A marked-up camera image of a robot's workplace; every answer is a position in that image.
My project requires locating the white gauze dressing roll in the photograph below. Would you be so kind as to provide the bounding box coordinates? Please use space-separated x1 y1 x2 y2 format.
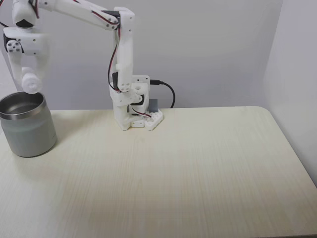
21 66 42 95

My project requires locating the grey stainless steel cup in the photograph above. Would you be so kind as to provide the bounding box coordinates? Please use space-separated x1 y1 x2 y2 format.
0 91 58 158

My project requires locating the black power cable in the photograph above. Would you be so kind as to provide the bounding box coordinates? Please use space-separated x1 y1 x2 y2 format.
150 79 176 109

